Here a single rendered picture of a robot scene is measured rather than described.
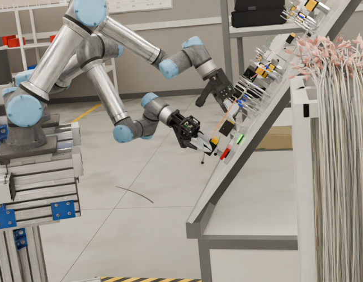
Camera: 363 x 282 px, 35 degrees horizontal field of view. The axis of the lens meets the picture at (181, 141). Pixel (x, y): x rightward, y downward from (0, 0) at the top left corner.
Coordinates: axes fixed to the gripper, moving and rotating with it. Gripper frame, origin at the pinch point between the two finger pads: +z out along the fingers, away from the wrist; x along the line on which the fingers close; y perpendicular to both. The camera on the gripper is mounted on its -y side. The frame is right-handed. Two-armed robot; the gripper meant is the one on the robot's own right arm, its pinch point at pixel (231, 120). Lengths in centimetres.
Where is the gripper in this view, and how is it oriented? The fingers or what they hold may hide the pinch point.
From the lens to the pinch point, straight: 223.9
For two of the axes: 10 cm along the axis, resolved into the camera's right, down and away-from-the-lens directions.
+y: 8.4, -5.1, -1.9
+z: 5.2, 8.5, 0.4
